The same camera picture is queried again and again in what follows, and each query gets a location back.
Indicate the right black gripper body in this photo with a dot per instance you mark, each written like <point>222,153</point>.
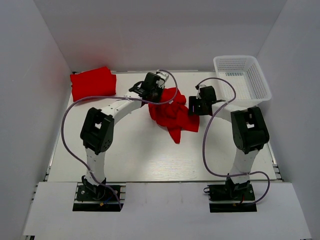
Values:
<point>194,108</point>

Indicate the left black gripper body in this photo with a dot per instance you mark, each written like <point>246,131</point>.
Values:
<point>155,94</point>

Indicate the red t-shirt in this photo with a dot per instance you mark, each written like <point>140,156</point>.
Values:
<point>95,82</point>
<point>174,116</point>

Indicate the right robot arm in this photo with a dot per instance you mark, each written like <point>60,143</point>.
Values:
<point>249,132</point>

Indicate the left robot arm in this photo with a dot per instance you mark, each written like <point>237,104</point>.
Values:
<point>98,128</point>

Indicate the white plastic basket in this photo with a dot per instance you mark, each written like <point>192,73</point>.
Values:
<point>245,80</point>

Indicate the folded red t-shirt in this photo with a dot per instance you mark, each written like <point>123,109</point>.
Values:
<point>95,82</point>

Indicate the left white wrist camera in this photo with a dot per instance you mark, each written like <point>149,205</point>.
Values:
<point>164,76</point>

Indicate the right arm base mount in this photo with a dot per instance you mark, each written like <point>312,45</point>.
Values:
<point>223,201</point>

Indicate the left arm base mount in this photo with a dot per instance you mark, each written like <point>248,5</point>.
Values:
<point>87,201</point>

